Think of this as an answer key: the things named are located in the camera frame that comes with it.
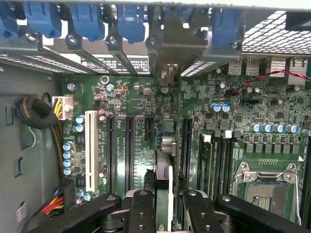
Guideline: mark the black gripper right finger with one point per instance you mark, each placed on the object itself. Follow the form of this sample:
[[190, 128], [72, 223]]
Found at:
[[196, 213]]

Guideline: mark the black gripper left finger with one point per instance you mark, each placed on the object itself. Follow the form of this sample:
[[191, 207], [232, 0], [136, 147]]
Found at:
[[143, 213]]

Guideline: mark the long PCIe expansion slot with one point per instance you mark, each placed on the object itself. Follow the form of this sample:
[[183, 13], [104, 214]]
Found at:
[[111, 153], [130, 153], [186, 145]]

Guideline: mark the metal CPU socket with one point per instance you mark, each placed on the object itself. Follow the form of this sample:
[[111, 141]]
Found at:
[[267, 194]]

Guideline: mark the white PCI expansion slot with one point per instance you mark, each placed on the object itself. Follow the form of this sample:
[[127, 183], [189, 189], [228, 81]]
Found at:
[[91, 150]]

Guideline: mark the short PCIe expansion slot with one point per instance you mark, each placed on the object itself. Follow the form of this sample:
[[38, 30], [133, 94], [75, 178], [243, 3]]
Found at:
[[149, 128]]

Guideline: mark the green motherboard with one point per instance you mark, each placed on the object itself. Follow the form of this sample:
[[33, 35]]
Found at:
[[136, 97]]

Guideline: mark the white power connector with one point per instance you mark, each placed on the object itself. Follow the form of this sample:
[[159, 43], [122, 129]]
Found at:
[[66, 108]]

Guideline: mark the perforated metal slot cover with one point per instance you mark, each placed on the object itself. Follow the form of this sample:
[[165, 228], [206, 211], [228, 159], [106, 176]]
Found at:
[[198, 68], [29, 63]]

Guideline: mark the blue card retention clip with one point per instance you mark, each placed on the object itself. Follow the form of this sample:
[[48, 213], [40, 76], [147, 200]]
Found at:
[[88, 21], [132, 24], [178, 13], [42, 19], [6, 21], [227, 26]]

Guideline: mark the black and grey PC case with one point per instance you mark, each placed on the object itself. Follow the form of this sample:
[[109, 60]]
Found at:
[[14, 47]]

